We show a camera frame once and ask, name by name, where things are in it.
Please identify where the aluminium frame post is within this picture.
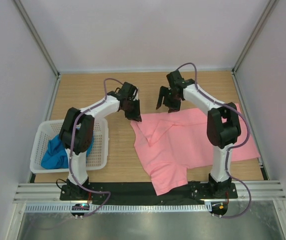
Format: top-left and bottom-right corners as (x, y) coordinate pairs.
(232, 0), (279, 75)
(12, 0), (60, 78)

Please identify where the pink t shirt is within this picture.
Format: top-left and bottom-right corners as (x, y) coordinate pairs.
(129, 102), (261, 197)

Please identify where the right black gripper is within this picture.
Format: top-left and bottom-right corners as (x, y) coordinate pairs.
(157, 86), (182, 113)

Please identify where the white perforated plastic basket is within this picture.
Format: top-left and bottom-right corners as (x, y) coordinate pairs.
(30, 119), (109, 174)

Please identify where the right aluminium frame post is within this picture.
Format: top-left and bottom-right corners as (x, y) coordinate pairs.
(232, 0), (279, 75)

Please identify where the white slotted cable duct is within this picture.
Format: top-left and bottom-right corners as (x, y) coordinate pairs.
(25, 202), (212, 214)

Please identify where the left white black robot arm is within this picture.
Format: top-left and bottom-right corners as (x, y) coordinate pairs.
(59, 82), (142, 200)

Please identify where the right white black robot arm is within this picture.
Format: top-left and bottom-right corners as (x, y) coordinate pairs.
(156, 70), (241, 198)

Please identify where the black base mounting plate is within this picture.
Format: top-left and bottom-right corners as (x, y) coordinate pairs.
(60, 181), (238, 206)

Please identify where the aluminium front rail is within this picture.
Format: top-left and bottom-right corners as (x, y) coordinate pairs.
(13, 180), (286, 203)

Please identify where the blue t shirt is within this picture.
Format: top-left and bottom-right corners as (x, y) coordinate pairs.
(40, 126), (95, 170)

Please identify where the left aluminium frame post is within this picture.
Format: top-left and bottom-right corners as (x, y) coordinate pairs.
(12, 0), (60, 78)

